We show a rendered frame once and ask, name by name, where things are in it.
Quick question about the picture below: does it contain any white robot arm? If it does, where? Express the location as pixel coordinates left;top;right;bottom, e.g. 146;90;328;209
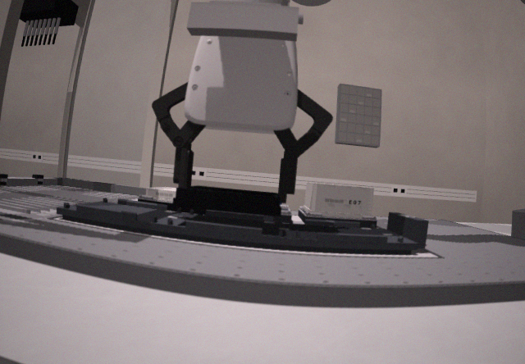
186;0;304;42

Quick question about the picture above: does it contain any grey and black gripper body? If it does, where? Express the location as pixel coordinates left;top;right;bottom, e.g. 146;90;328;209
185;36;298;134

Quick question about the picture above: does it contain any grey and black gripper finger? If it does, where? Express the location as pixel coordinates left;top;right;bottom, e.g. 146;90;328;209
273;89;333;203
152;82;205;188

